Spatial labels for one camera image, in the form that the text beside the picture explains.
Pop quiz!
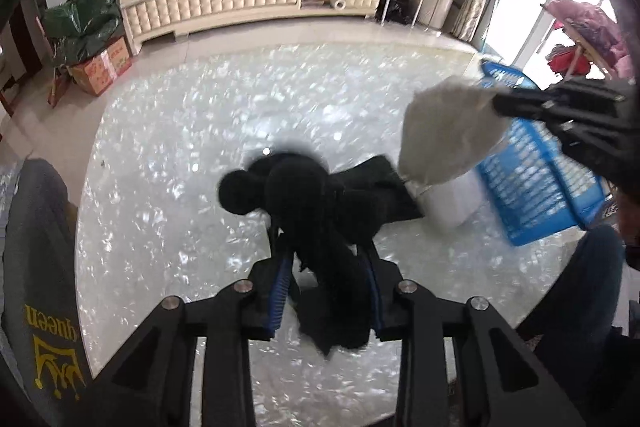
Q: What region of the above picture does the red cardboard box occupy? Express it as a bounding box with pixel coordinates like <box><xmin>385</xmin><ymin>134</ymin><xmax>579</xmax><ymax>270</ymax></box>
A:
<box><xmin>67</xmin><ymin>37</ymin><xmax>131</xmax><ymax>96</ymax></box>

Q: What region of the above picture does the white foam block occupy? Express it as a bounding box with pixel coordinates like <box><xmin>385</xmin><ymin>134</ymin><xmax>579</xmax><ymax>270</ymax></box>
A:
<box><xmin>406</xmin><ymin>170</ymin><xmax>484</xmax><ymax>233</ymax></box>

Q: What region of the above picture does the blue plastic basket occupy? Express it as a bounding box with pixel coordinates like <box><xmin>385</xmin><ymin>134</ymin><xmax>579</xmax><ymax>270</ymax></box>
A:
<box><xmin>474</xmin><ymin>58</ymin><xmax>616</xmax><ymax>249</ymax></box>

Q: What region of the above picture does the black plush toy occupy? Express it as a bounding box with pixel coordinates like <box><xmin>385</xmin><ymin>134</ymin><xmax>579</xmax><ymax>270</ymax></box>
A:
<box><xmin>218</xmin><ymin>152</ymin><xmax>385</xmax><ymax>355</ymax></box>

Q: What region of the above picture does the clothes drying rack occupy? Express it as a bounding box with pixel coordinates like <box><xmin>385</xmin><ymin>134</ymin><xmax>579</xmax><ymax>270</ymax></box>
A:
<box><xmin>541</xmin><ymin>0</ymin><xmax>634</xmax><ymax>80</ymax></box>

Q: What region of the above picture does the dark grey fuzzy cloth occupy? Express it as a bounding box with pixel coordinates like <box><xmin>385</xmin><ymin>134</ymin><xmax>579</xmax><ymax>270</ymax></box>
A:
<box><xmin>331</xmin><ymin>155</ymin><xmax>423</xmax><ymax>225</ymax></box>

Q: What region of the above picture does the grey queen print clothing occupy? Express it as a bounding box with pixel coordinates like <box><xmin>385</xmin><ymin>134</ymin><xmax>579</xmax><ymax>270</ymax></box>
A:
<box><xmin>1</xmin><ymin>158</ymin><xmax>92</xmax><ymax>426</ymax></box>

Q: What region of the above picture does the green plastic bag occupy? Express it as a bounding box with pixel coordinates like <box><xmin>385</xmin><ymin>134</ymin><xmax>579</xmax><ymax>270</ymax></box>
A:
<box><xmin>42</xmin><ymin>0</ymin><xmax>125</xmax><ymax>67</ymax></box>

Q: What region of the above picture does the white fluffy blanket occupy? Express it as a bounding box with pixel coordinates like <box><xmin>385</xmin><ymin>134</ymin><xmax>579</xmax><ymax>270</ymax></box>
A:
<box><xmin>398</xmin><ymin>76</ymin><xmax>512</xmax><ymax>185</ymax></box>

